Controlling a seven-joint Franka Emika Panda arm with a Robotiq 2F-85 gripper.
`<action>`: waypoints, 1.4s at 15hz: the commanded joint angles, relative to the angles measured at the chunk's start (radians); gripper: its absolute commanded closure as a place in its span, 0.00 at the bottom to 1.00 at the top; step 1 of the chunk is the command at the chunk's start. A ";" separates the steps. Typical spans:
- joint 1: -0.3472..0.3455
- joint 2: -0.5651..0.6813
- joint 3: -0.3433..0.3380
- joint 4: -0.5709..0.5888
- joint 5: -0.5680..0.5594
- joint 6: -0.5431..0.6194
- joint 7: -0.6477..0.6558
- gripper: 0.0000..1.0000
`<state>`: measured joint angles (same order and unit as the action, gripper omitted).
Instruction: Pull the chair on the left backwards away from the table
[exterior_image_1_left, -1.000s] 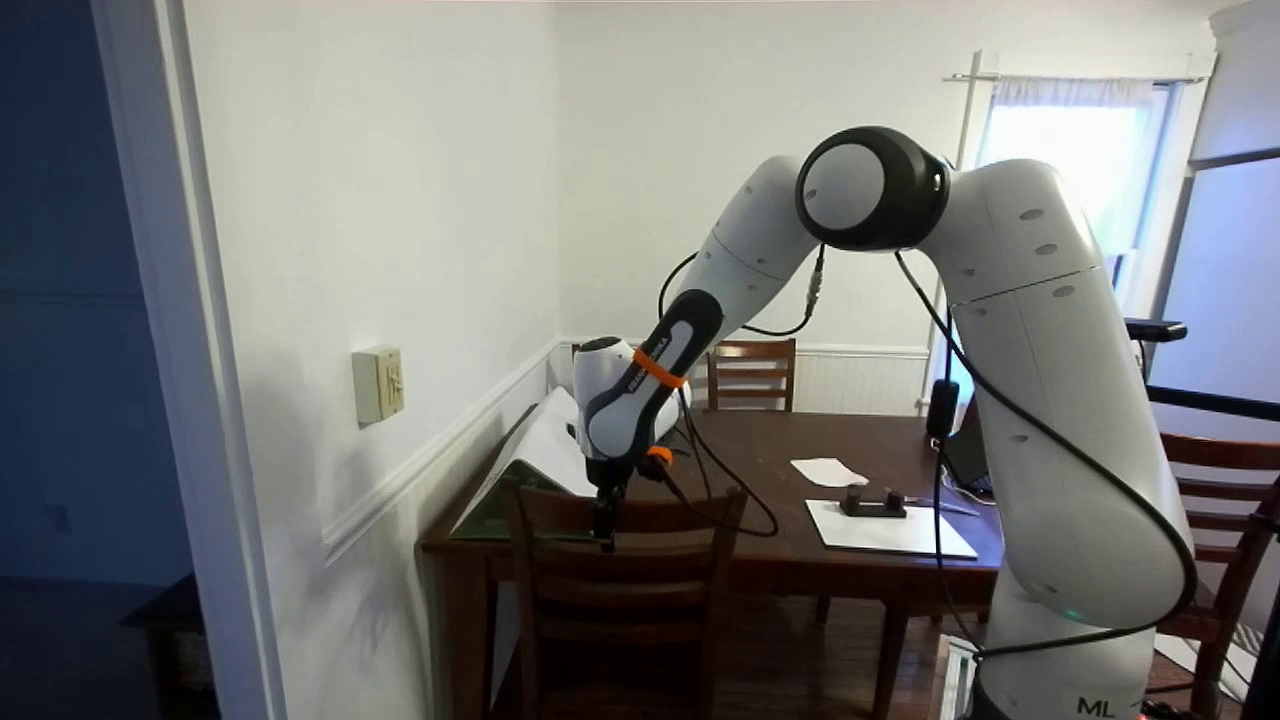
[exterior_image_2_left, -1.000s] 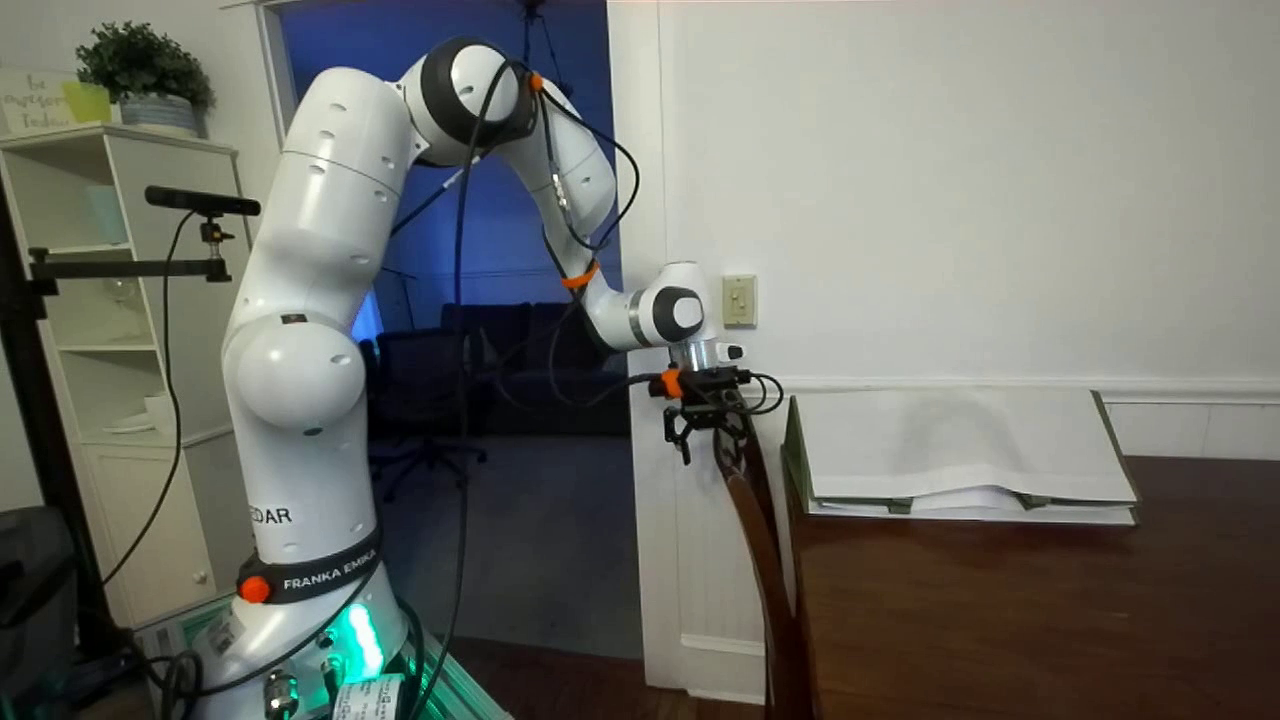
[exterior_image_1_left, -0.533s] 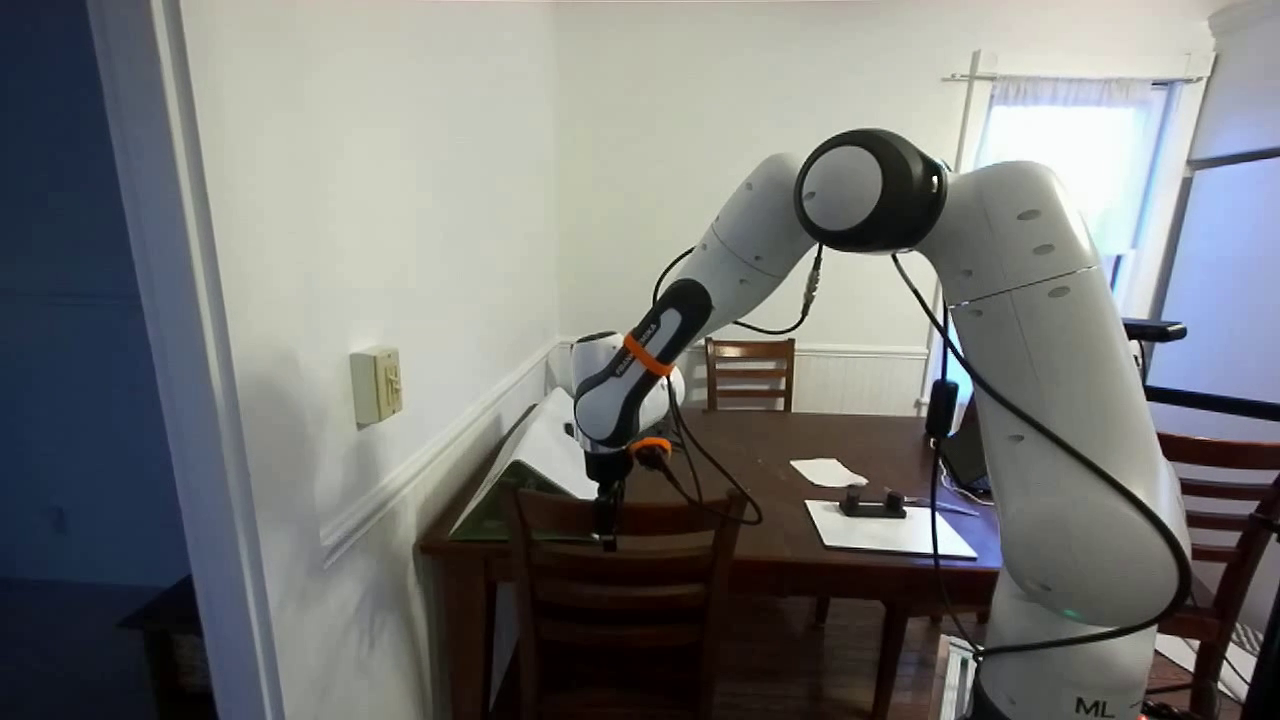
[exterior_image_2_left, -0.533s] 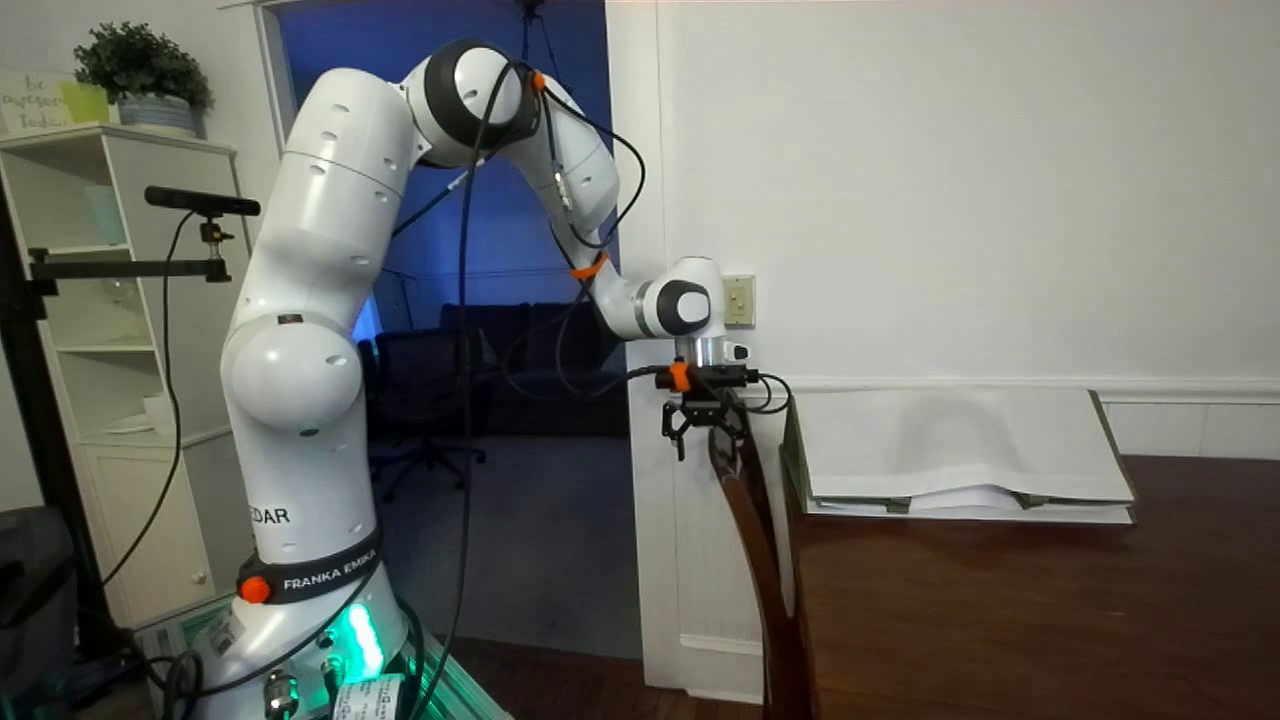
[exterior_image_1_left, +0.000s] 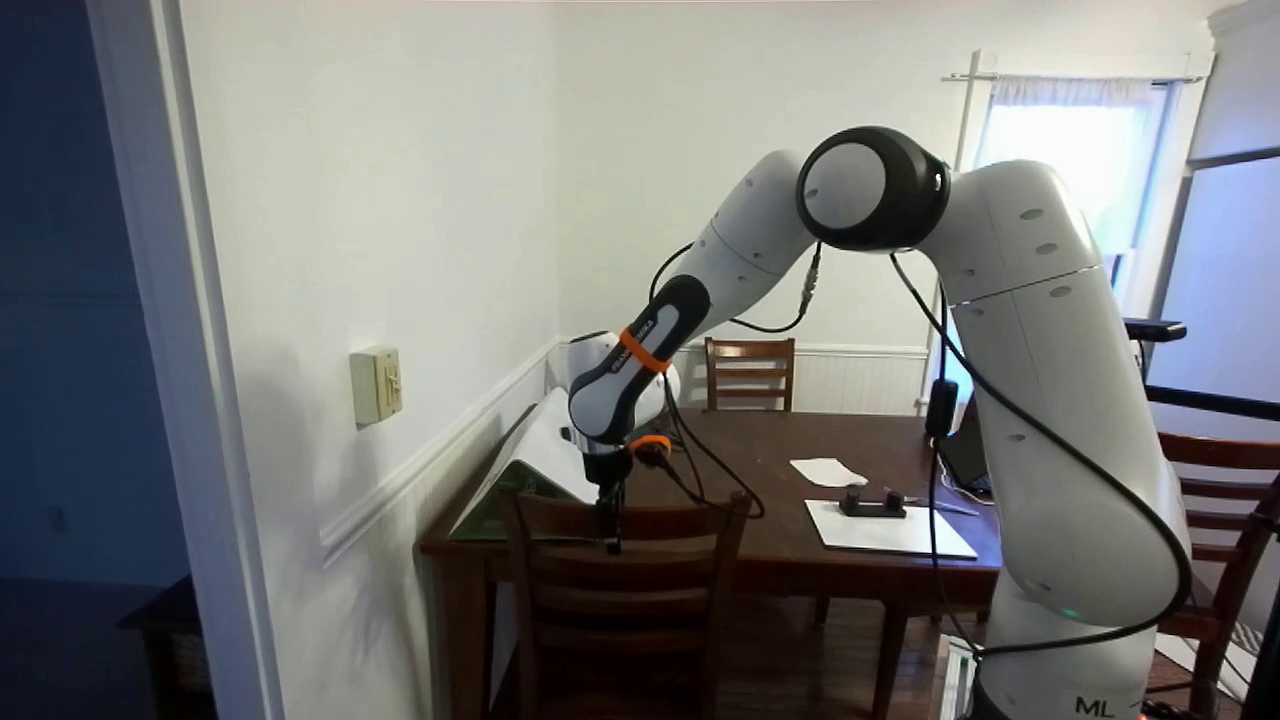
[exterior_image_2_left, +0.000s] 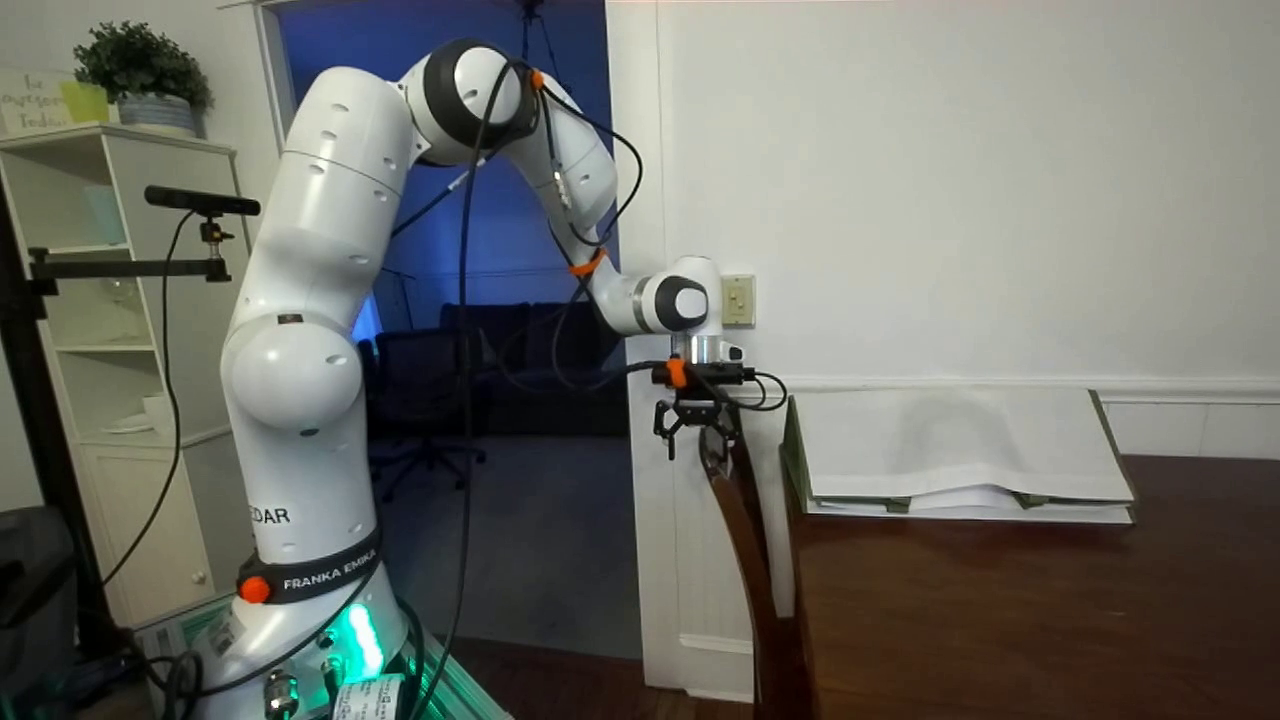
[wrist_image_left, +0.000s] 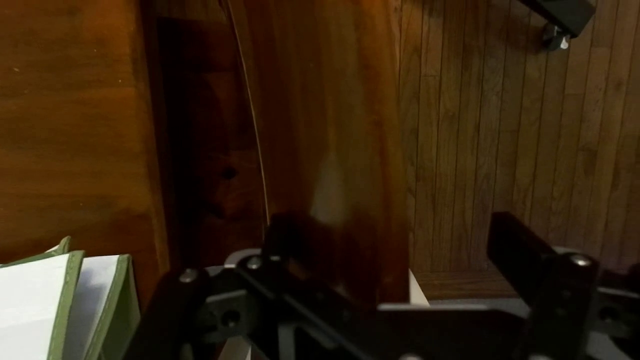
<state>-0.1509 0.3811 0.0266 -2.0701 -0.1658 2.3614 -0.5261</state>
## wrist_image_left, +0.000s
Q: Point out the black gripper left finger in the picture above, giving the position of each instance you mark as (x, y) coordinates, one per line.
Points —
(293, 243)

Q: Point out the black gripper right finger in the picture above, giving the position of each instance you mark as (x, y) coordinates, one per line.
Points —
(524, 261)

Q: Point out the dark wooden chair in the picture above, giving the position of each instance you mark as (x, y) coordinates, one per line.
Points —
(284, 110)

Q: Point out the green edged white papers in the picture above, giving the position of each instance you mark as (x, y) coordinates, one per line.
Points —
(67, 305)

